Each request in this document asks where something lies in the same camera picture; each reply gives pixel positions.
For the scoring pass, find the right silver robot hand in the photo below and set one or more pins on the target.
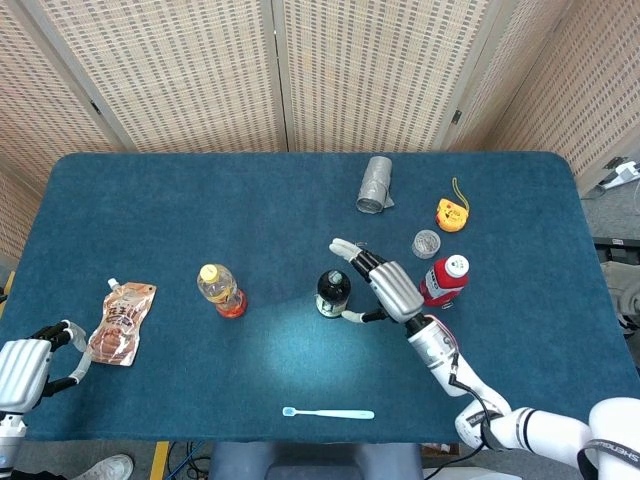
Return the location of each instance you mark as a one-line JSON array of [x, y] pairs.
[[395, 290]]

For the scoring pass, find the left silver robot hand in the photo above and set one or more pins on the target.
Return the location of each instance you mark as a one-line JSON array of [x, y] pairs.
[[20, 367]]

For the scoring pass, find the red bottle white cap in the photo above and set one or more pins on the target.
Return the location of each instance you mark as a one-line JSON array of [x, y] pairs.
[[447, 280]]

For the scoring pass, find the dark glass bottle black cap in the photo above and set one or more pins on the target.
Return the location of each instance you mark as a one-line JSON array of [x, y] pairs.
[[332, 295]]

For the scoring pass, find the orange tea bottle yellow cap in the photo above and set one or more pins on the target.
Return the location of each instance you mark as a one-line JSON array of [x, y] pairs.
[[220, 290]]

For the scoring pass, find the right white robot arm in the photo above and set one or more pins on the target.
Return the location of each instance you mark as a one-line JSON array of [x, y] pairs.
[[525, 430]]

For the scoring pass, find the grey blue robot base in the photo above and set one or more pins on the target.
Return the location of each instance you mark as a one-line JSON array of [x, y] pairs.
[[315, 462]]

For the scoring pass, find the clear round clip container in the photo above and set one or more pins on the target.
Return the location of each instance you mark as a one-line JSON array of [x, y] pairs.
[[426, 244]]

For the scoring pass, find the yellow tape measure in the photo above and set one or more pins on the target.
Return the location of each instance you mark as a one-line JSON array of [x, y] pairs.
[[451, 216]]

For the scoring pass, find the grey garbage bag roll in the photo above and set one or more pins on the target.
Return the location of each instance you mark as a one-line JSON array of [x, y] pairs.
[[375, 185]]

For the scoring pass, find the brown spout pouch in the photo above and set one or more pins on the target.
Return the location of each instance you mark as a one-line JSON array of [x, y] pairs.
[[122, 320]]

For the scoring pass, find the white sneaker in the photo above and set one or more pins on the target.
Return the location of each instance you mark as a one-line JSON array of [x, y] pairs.
[[110, 468]]

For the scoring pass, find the light blue toothbrush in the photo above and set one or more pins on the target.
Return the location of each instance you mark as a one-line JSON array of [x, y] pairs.
[[335, 413]]

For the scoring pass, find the brown cardboard box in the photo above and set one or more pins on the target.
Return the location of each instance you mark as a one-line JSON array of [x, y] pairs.
[[441, 448]]

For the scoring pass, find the blue felt tablecloth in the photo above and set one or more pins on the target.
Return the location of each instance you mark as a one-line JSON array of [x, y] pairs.
[[200, 210]]

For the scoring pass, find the woven folding screen panel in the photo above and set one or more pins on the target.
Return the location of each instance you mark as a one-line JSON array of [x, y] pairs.
[[35, 115], [565, 85], [175, 75], [375, 75]]

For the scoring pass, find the beige fabric bundle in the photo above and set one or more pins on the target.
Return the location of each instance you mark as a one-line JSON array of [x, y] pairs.
[[622, 285]]

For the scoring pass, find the white power strip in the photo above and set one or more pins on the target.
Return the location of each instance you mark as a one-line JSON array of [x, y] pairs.
[[622, 174]]

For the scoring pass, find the black metal frame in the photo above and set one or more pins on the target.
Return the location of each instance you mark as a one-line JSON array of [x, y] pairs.
[[612, 246]]

